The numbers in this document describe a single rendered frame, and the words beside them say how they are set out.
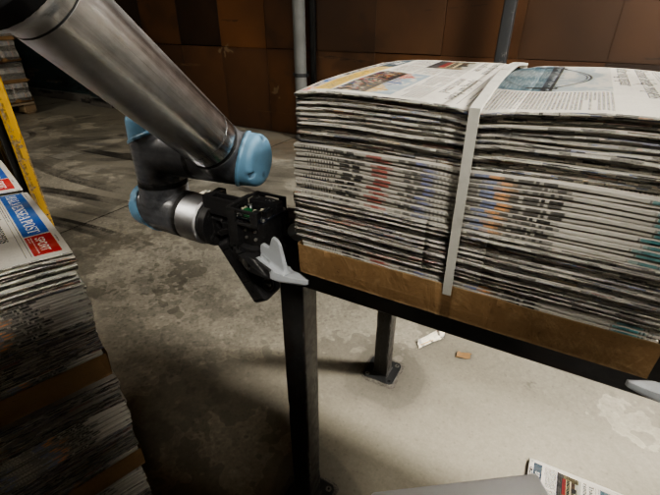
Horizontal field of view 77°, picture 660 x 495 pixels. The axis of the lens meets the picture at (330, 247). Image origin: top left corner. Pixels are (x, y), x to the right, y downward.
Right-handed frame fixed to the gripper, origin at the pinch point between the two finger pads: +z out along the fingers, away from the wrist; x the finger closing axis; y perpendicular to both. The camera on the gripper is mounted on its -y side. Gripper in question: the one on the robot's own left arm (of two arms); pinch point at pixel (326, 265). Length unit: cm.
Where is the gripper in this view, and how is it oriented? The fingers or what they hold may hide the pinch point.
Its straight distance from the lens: 56.9
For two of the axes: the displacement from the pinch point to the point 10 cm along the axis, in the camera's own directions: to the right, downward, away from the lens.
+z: 8.8, 2.3, -4.2
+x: 4.8, -4.2, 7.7
